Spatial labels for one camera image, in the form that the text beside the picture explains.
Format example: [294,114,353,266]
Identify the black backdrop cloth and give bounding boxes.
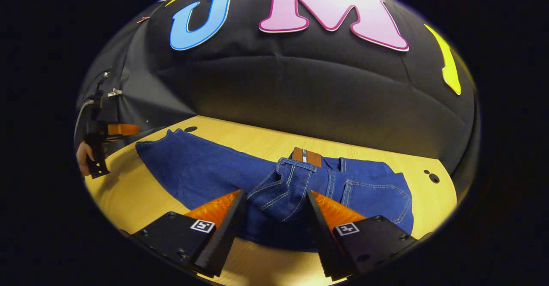
[76,0,480,201]

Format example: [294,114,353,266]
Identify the blue jeans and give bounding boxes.
[136,129,414,252]

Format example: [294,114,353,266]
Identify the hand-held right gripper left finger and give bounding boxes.
[129,190,248,278]

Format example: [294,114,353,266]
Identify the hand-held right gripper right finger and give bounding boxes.
[306,190,423,281]

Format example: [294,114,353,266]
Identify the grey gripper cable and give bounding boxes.
[74,99,95,143]

